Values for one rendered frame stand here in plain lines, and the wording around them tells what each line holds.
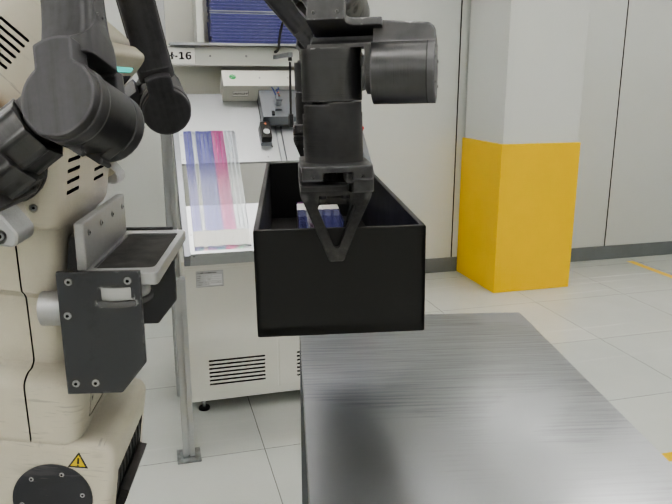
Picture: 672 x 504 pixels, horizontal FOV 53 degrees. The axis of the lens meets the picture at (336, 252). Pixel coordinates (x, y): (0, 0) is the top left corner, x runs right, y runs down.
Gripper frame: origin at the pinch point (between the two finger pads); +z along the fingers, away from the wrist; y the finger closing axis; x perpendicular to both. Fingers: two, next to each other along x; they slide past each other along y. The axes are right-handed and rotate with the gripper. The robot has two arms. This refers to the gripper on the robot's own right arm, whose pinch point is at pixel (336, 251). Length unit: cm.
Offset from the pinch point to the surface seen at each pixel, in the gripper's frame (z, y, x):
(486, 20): -52, 349, -117
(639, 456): 30.2, 8.2, -38.2
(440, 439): 29.5, 14.2, -14.2
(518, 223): 67, 325, -133
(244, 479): 107, 134, 22
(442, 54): -34, 370, -96
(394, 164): 33, 365, -65
